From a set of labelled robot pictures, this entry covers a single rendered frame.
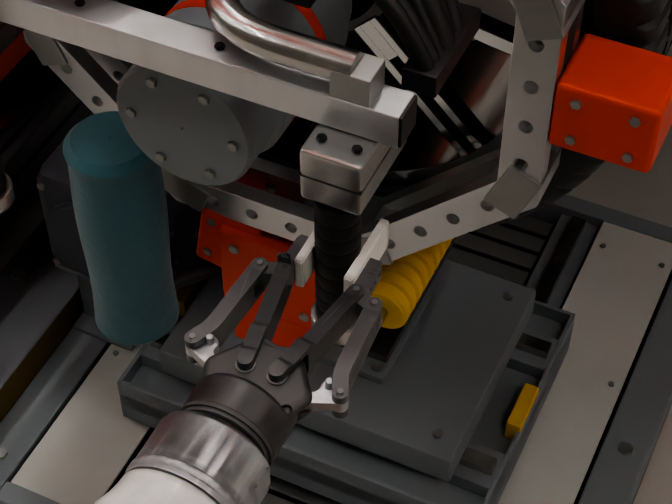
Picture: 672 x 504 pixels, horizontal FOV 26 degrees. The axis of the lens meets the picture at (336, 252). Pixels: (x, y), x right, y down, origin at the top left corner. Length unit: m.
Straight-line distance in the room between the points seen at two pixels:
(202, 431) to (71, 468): 0.98
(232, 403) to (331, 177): 0.18
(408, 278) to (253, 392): 0.53
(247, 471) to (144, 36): 0.34
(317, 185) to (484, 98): 0.48
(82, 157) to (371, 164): 0.39
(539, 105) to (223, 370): 0.36
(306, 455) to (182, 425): 0.84
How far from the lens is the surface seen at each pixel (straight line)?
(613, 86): 1.21
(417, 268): 1.52
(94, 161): 1.35
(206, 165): 1.23
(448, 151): 1.46
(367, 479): 1.80
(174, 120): 1.21
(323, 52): 1.03
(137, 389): 1.90
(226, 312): 1.08
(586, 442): 1.97
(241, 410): 1.00
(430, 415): 1.79
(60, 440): 1.97
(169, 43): 1.09
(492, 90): 1.52
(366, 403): 1.79
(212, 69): 1.08
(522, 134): 1.26
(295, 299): 1.53
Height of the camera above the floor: 1.67
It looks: 48 degrees down
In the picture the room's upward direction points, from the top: straight up
